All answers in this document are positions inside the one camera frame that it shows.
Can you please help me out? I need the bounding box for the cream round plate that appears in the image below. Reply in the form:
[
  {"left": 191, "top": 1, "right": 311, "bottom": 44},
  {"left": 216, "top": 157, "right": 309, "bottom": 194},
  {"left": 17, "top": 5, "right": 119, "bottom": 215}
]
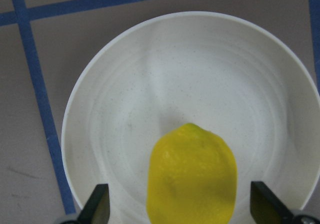
[{"left": 61, "top": 11, "right": 320, "bottom": 224}]

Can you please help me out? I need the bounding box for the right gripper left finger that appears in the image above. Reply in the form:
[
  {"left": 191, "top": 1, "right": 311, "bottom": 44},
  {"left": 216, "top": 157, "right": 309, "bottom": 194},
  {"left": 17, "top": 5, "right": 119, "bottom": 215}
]
[{"left": 76, "top": 184, "right": 111, "bottom": 224}]

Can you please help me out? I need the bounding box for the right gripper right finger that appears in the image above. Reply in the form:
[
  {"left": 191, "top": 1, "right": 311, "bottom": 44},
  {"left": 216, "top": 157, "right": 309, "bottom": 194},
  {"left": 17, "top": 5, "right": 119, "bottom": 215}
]
[{"left": 249, "top": 181, "right": 294, "bottom": 224}]

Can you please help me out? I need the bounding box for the yellow lemon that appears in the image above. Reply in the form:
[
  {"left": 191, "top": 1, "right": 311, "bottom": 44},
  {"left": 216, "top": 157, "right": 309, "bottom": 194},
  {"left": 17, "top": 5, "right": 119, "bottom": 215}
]
[{"left": 146, "top": 123, "right": 238, "bottom": 224}]

